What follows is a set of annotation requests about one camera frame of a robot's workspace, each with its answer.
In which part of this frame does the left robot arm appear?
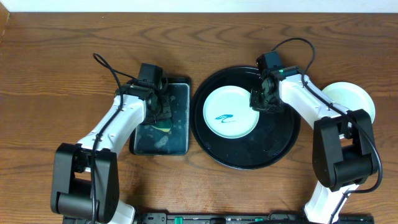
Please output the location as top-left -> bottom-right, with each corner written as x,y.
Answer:
50,82 -> 170,223

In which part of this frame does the green yellow sponge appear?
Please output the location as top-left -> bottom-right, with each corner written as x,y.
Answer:
152,118 -> 172,133

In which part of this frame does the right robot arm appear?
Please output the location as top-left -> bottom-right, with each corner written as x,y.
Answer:
250,66 -> 382,223

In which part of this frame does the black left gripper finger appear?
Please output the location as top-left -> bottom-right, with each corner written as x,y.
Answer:
160,95 -> 172,120
146,95 -> 162,124

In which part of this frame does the round black tray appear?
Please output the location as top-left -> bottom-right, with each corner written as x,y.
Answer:
190,66 -> 301,170

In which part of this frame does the black rectangular water tray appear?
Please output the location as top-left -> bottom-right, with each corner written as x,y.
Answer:
129,77 -> 191,156

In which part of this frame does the pale green plate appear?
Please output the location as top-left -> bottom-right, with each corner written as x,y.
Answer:
322,82 -> 376,123
203,85 -> 259,139

